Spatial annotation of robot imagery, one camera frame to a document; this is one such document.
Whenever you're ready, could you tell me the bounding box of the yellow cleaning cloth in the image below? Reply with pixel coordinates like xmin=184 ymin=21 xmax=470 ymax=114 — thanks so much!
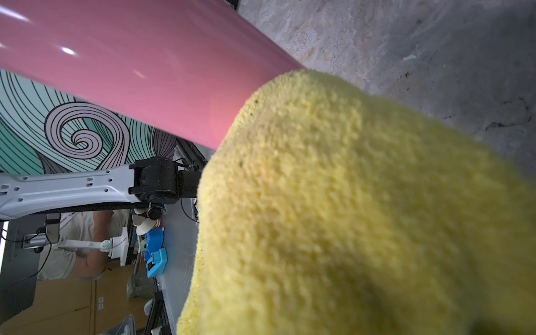
xmin=177 ymin=71 xmax=535 ymax=334

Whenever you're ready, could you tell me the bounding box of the pink thermos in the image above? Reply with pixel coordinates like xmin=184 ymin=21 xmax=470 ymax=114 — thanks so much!
xmin=1 ymin=1 xmax=301 ymax=149

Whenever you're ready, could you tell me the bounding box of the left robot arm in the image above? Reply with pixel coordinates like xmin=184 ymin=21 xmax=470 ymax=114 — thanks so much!
xmin=1 ymin=158 xmax=201 ymax=221

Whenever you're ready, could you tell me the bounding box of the person in background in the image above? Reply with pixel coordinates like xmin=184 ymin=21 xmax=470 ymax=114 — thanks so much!
xmin=37 ymin=209 xmax=128 ymax=281

